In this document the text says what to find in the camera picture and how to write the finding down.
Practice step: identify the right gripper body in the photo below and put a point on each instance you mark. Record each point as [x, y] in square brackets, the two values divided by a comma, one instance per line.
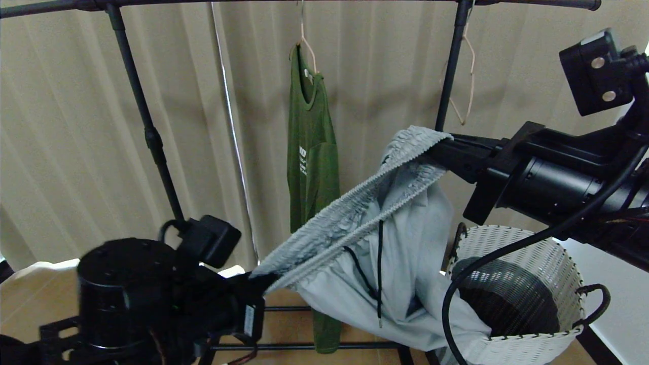
[547, 177]

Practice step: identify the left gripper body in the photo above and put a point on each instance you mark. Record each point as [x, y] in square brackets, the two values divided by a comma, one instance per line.
[223, 309]

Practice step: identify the pale grey shorts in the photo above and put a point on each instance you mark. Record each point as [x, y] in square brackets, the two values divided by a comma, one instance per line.
[405, 243]

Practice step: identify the green long-sleeved shirt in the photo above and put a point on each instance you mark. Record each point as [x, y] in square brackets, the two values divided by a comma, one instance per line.
[312, 152]

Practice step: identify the pink clothes hanger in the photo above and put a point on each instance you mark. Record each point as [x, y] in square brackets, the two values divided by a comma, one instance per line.
[302, 25]
[472, 76]

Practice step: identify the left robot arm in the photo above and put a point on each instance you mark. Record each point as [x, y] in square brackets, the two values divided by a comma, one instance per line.
[127, 284]

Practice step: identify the white laundry basket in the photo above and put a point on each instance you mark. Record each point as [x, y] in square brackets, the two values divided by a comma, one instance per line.
[532, 243]

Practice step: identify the black clothes rack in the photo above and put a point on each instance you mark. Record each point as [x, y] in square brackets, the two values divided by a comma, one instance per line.
[147, 126]

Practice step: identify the beige curtain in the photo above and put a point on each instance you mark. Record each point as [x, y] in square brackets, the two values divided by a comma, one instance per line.
[76, 152]

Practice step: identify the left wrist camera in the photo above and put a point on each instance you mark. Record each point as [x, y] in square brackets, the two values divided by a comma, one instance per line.
[210, 238]

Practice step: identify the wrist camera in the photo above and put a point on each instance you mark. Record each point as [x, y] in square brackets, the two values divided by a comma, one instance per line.
[593, 76]
[210, 238]

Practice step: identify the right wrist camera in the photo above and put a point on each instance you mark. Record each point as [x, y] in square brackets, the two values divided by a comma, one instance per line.
[593, 76]

